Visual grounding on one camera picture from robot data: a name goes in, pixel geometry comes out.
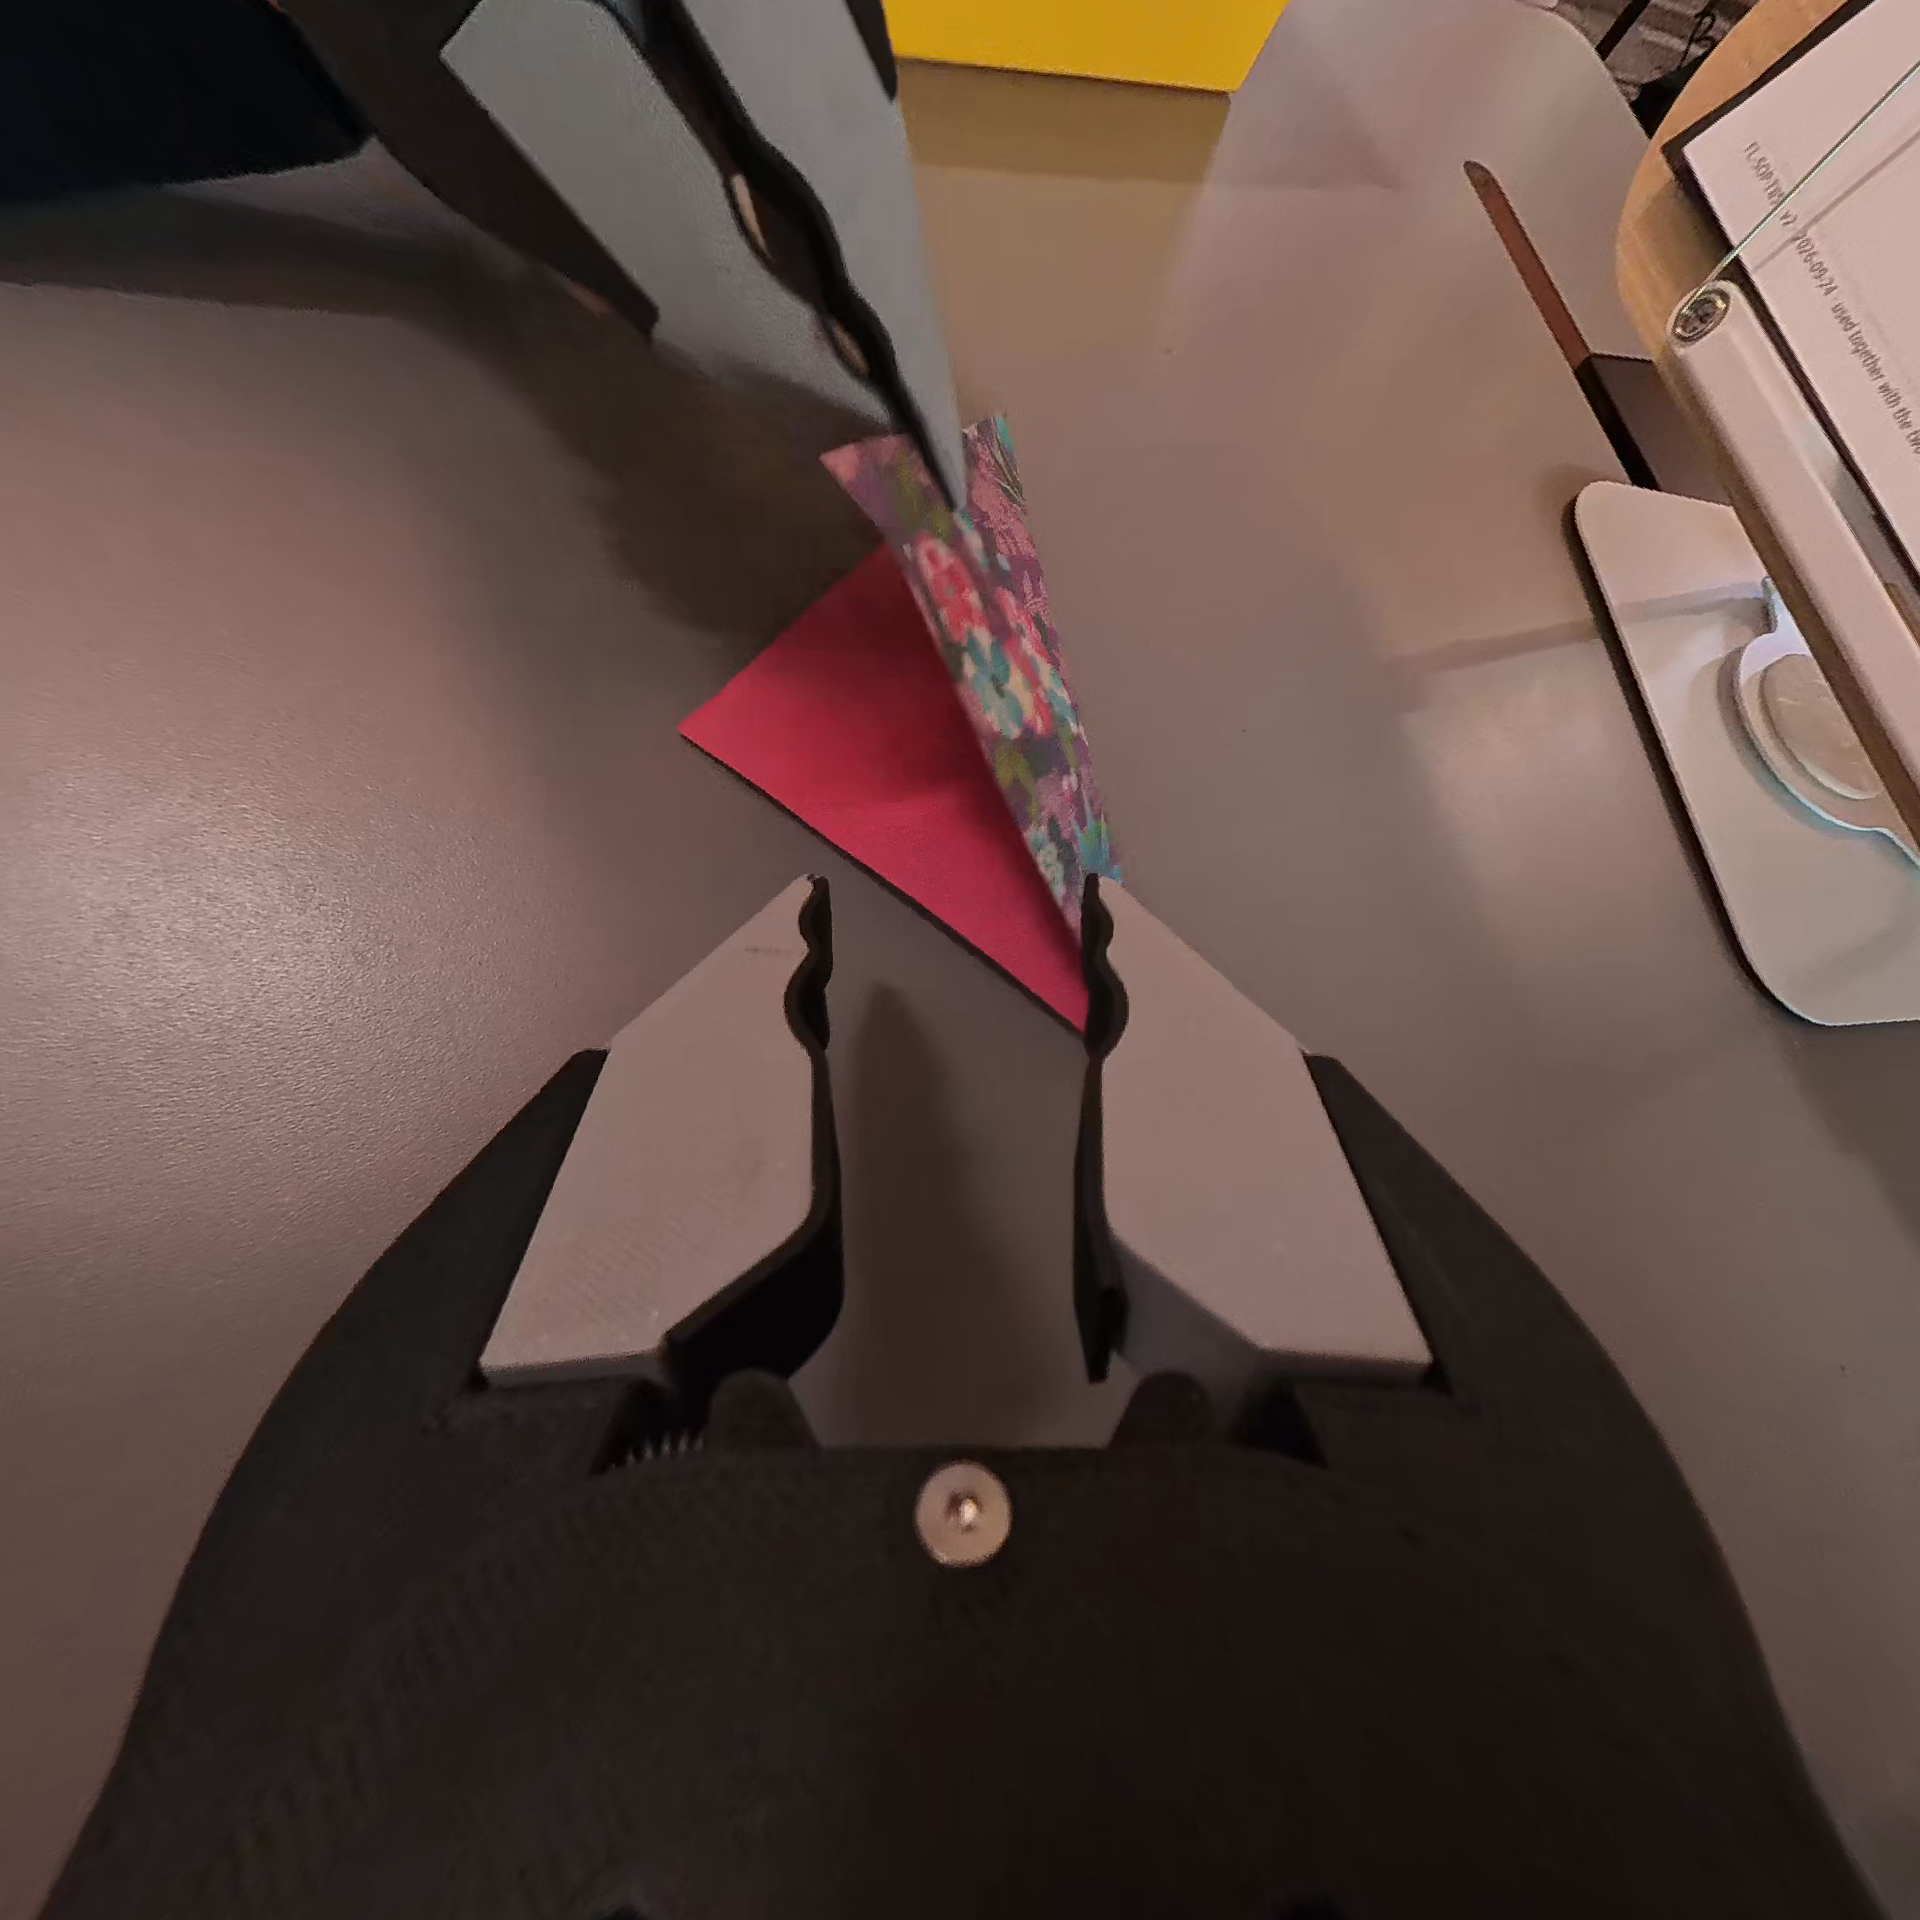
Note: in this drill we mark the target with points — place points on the dark brown strip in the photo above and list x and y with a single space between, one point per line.
1530 272

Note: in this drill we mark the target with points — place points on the floral and pink origami paper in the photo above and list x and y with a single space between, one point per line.
917 780

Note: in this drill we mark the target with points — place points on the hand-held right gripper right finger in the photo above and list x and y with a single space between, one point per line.
1229 1185

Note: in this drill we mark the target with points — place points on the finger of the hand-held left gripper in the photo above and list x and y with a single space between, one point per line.
616 152
863 225

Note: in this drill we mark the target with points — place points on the round wooden board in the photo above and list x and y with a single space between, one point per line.
1674 152

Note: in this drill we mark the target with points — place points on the printed white paper sheet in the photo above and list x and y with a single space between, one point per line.
1831 225

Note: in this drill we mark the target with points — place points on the white metal stand base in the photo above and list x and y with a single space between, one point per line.
1696 706

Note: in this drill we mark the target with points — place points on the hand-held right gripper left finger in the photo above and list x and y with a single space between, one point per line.
676 1142

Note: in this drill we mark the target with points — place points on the dark blue cloth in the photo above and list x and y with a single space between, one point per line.
135 84

